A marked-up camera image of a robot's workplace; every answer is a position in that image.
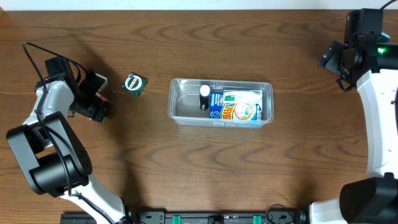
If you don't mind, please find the red packet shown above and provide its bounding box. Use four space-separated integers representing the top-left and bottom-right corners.
88 92 110 123

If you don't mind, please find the white toothpaste box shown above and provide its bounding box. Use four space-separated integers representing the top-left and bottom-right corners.
223 90 262 103

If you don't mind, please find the blue KoolFever box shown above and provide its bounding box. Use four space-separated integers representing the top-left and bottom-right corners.
209 92 262 121

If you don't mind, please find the black bottle white cap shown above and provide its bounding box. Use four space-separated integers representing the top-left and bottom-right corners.
199 85 211 110

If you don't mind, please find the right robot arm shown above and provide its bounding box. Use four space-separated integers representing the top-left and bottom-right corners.
308 8 397 223

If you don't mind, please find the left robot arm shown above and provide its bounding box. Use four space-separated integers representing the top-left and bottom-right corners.
6 56 133 223

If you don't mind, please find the clear plastic container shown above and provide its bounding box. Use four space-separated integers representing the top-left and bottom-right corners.
168 78 274 128

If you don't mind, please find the green square packet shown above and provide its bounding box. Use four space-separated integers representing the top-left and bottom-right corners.
122 72 148 96

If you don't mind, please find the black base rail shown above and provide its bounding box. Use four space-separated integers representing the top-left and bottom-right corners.
60 210 312 224

